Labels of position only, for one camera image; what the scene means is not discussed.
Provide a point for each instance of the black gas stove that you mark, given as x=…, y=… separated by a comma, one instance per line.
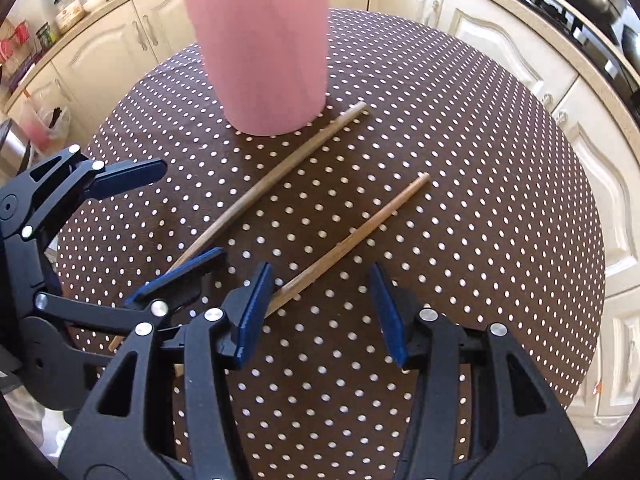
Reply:
x=615, y=75

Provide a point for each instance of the steel thermos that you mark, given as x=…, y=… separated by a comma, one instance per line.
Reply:
x=12, y=145

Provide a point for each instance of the glass jar with teal lid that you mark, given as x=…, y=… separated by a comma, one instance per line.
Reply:
x=67, y=10

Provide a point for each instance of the small dark jar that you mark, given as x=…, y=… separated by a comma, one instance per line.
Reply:
x=44, y=34

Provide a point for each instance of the small white cup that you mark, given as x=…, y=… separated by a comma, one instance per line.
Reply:
x=95, y=1

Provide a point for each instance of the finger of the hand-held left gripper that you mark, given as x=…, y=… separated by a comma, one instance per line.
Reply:
x=130, y=175
x=185, y=272

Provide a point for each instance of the brown polka dot tablecloth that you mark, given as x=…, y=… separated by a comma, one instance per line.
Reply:
x=450, y=210

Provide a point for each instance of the single wooden chopstick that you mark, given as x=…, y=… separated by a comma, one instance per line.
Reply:
x=370, y=224
x=305, y=150

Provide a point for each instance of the pink cup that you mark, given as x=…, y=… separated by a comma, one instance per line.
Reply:
x=260, y=60

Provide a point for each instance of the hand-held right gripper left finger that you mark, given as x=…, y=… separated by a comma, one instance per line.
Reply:
x=255, y=310

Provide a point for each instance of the person's white trousers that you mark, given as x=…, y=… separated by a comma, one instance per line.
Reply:
x=30, y=420

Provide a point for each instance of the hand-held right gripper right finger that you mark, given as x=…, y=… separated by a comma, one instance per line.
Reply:
x=390, y=310

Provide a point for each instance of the clear plastic bag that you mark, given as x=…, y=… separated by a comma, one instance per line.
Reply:
x=45, y=125

